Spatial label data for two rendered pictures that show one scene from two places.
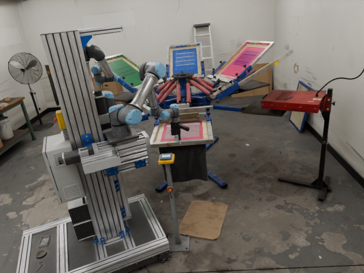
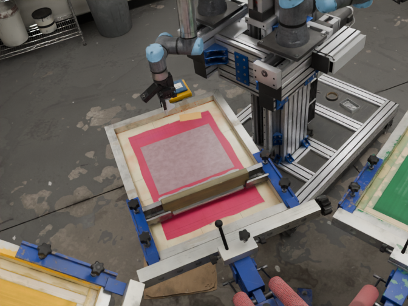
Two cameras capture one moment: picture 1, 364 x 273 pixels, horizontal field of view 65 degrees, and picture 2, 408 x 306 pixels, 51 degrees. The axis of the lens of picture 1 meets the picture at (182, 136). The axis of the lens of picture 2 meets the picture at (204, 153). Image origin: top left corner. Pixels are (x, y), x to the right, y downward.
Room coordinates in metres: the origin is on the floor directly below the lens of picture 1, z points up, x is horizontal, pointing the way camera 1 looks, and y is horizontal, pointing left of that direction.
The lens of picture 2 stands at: (3.92, -0.36, 2.34)
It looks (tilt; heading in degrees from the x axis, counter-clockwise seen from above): 46 degrees down; 161
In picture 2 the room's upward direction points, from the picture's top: 10 degrees counter-clockwise
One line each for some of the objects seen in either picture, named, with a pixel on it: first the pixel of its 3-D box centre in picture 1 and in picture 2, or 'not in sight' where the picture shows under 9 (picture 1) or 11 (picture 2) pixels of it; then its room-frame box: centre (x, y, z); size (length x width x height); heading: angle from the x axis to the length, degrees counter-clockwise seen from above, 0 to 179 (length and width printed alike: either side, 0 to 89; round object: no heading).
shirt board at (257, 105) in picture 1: (231, 108); not in sight; (3.39, -0.65, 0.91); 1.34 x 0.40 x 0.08; 55
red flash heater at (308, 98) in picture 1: (294, 100); not in sight; (2.96, -1.27, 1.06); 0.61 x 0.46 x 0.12; 55
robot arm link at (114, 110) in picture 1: (117, 114); not in sight; (2.05, 0.46, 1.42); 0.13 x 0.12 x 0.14; 50
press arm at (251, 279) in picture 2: not in sight; (245, 269); (3.28, -0.06, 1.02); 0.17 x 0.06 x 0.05; 175
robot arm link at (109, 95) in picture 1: (106, 98); (294, 3); (2.52, 0.63, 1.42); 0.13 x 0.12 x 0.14; 86
